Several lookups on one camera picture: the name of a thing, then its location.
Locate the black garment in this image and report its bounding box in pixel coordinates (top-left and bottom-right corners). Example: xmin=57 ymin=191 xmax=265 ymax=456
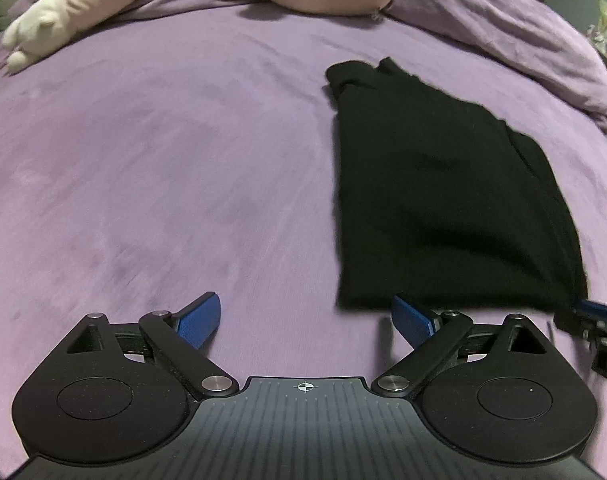
xmin=326 ymin=58 xmax=589 ymax=311

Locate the purple bed blanket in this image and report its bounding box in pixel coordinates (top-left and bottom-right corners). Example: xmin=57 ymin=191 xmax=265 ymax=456
xmin=0 ymin=0 xmax=607 ymax=478

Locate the long pink plush pillow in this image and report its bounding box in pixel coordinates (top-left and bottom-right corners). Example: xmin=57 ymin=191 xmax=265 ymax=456
xmin=2 ymin=0 xmax=136 ymax=74

